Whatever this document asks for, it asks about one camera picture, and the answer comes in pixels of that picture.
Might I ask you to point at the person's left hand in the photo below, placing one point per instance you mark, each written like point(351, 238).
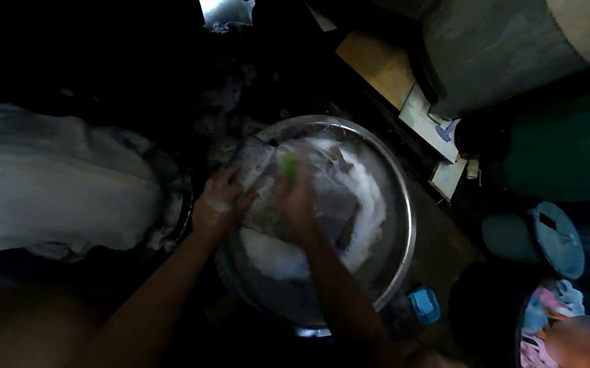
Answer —
point(214, 207)

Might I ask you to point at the person's right hand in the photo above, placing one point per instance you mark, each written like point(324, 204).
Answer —
point(299, 207)

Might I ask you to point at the person's left fingers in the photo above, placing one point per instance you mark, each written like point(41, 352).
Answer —
point(231, 185)

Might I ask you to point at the person's right fingers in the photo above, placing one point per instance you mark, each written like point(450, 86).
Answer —
point(302, 166)

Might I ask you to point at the green scrubbing block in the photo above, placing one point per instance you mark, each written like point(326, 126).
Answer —
point(289, 164)

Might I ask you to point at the wet grey cloth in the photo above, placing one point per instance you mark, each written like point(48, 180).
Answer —
point(333, 207)

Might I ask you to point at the person's right forearm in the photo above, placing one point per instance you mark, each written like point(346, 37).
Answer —
point(341, 286)

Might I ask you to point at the person's left forearm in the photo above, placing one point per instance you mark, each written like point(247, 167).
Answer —
point(172, 278)

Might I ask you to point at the dark round tub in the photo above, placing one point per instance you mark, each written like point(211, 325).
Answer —
point(188, 214)

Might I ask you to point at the round silver metal basin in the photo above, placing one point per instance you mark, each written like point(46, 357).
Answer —
point(410, 214)

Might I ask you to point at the brown wooden board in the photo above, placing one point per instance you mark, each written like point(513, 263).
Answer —
point(376, 64)

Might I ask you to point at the pale rectangular tile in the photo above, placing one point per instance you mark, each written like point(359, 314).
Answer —
point(427, 125)

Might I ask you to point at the small pale square tile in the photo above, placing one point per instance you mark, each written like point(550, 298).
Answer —
point(447, 178)

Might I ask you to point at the small cream cylinder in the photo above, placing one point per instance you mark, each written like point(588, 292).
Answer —
point(472, 169)

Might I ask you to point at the heap of white laundry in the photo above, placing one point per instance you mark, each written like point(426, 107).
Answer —
point(59, 186)

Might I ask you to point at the blue plastic soap dish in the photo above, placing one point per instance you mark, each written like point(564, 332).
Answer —
point(424, 305)

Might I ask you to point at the blue-grey plastic bucket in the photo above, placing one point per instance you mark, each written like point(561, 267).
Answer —
point(509, 237)

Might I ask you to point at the black laundry tub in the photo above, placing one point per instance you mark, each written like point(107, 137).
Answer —
point(484, 312)

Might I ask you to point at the person's legs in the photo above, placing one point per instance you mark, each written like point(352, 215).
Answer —
point(24, 327)

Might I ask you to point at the large green container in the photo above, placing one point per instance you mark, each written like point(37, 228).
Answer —
point(566, 143)

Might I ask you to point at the light blue round lid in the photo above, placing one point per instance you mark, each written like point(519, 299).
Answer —
point(560, 243)

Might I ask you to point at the pile of colourful clothes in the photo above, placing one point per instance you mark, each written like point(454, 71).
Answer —
point(535, 317)

